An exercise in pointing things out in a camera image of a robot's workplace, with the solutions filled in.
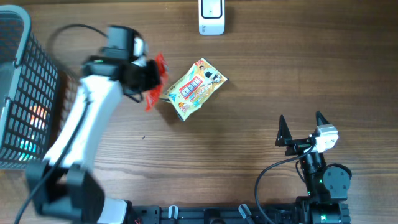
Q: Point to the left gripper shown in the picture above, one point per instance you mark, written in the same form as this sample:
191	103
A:
153	78

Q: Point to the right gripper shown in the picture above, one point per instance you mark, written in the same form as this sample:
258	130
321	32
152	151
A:
285	138

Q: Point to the red Hacks candy bag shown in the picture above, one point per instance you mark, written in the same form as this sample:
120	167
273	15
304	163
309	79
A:
155	94

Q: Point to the yellow snack bag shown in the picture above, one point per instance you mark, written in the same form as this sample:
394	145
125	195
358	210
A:
190	92

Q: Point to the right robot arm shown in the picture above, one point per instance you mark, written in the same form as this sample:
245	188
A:
327	184

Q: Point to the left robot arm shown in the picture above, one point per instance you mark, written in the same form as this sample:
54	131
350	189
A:
62	184

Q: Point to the white barcode scanner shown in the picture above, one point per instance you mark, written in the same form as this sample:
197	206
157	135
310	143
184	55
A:
211	17

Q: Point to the colourful snacks in basket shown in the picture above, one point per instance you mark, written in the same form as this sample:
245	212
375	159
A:
29	126

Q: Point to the dark grey mesh basket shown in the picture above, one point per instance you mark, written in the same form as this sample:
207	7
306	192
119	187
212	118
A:
28	77

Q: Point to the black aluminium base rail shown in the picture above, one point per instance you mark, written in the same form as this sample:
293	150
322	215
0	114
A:
278	213

